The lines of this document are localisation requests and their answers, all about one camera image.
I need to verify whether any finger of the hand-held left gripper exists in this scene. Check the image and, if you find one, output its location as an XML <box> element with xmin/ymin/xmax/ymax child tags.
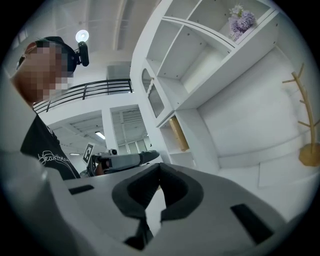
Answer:
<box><xmin>138</xmin><ymin>150</ymin><xmax>161</xmax><ymax>166</ymax></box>

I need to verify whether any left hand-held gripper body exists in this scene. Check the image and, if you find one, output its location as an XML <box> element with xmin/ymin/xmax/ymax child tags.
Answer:
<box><xmin>81</xmin><ymin>142</ymin><xmax>141</xmax><ymax>177</ymax></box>

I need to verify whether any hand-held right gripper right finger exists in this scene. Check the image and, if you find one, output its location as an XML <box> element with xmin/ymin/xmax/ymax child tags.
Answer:
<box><xmin>159</xmin><ymin>162</ymin><xmax>204</xmax><ymax>222</ymax></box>

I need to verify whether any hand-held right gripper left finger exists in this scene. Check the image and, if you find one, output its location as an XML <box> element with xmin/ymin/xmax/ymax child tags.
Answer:
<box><xmin>111</xmin><ymin>162</ymin><xmax>161</xmax><ymax>219</ymax></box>

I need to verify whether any gold crest book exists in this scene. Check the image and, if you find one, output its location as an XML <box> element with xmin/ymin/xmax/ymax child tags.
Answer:
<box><xmin>169</xmin><ymin>117</ymin><xmax>190</xmax><ymax>152</ymax></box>

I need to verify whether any white table top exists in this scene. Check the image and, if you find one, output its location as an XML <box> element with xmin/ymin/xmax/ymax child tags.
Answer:
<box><xmin>194</xmin><ymin>147</ymin><xmax>320</xmax><ymax>226</ymax></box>

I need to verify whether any person's left hand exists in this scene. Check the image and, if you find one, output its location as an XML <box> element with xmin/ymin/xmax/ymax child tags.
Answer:
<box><xmin>96</xmin><ymin>159</ymin><xmax>111</xmax><ymax>175</ymax></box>

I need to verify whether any black balcony railing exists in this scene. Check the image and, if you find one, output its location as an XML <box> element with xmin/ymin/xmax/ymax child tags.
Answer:
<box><xmin>32</xmin><ymin>79</ymin><xmax>134</xmax><ymax>113</ymax></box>

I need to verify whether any person's black printed T-shirt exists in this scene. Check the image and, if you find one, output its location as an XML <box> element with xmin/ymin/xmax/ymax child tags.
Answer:
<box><xmin>19</xmin><ymin>114</ymin><xmax>81</xmax><ymax>181</ymax></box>

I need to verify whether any white shelf unit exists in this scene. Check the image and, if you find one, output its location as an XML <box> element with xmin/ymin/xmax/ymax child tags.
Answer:
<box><xmin>129</xmin><ymin>0</ymin><xmax>281</xmax><ymax>171</ymax></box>

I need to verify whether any person's head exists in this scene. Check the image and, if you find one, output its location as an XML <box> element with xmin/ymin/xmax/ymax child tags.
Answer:
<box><xmin>9</xmin><ymin>36</ymin><xmax>76</xmax><ymax>106</ymax></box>

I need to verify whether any round ceiling lamp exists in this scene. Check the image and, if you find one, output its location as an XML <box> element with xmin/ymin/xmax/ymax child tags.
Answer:
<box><xmin>75</xmin><ymin>29</ymin><xmax>90</xmax><ymax>44</ymax></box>

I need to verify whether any wooden coat rack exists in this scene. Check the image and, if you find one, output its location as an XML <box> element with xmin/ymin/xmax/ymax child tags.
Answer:
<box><xmin>281</xmin><ymin>62</ymin><xmax>320</xmax><ymax>167</ymax></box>

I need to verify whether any purple flower bunch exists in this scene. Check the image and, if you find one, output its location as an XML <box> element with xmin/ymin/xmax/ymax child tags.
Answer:
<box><xmin>228</xmin><ymin>3</ymin><xmax>258</xmax><ymax>41</ymax></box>

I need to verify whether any black head camera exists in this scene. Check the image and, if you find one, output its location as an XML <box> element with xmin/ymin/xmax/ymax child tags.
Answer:
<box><xmin>76</xmin><ymin>41</ymin><xmax>90</xmax><ymax>68</ymax></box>

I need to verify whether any black head strap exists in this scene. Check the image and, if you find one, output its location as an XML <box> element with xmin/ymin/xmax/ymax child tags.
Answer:
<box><xmin>36</xmin><ymin>36</ymin><xmax>81</xmax><ymax>76</ymax></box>

